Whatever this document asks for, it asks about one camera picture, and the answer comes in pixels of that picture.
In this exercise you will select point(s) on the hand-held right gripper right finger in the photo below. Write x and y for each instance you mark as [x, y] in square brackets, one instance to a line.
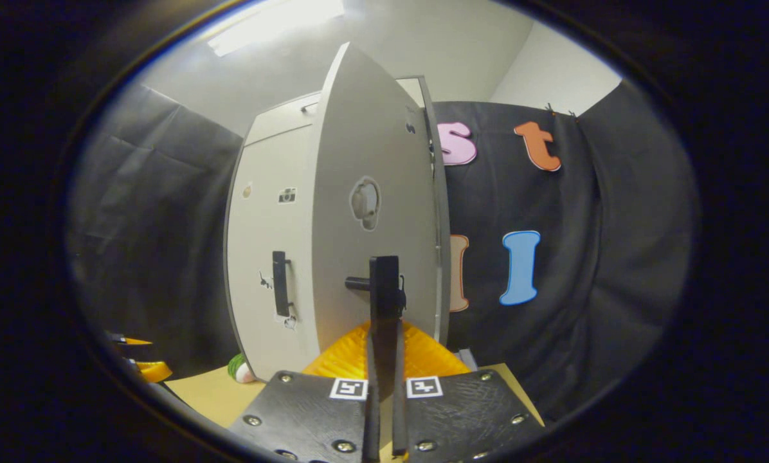
[399, 424]

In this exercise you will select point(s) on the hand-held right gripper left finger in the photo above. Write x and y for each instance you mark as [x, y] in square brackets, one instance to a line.
[371, 424]

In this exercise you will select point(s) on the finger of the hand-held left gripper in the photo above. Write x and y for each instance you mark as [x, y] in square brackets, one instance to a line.
[134, 340]
[153, 371]

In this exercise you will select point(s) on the cabinet door with camera sticker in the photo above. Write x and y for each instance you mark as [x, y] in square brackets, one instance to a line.
[262, 225]

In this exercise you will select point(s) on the white double-door shoe cabinet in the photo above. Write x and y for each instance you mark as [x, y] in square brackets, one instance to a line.
[285, 122]

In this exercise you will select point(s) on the cabinet door with headphone sticker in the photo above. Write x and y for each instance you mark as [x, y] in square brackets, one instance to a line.
[371, 128]

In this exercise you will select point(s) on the green striped toy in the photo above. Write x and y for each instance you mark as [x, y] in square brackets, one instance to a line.
[240, 370]

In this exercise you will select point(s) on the light grey book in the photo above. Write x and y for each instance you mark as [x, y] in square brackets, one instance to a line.
[467, 359]

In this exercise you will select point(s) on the black backdrop cloth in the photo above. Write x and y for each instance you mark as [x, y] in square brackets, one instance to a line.
[616, 257]

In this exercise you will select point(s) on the ceiling light strip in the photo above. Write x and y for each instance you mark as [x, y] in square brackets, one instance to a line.
[275, 22]

